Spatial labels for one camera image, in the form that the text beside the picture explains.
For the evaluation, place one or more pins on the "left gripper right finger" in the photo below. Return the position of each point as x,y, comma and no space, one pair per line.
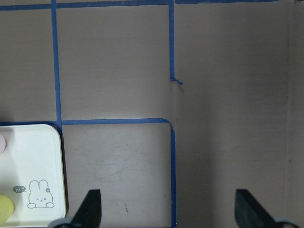
249,213

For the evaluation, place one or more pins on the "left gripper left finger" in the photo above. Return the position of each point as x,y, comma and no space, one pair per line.
89,213

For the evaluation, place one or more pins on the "yellow plastic cup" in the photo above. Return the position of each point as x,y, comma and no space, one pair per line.
6,208

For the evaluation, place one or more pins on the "pink plastic cup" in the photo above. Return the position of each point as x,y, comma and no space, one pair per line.
2,143

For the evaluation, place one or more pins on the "cream plastic tray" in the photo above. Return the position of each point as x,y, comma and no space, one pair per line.
31,175

